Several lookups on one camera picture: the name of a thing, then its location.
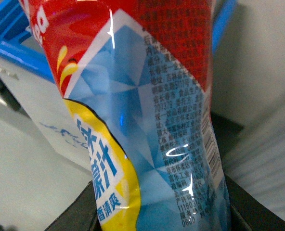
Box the white chest freezer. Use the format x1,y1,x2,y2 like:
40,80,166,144
0,0,238,169

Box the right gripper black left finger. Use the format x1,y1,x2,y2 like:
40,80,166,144
46,182,101,231

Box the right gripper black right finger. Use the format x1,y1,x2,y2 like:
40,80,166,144
225,175,285,231

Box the iced tea drink bottle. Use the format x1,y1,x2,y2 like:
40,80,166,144
20,0,231,231

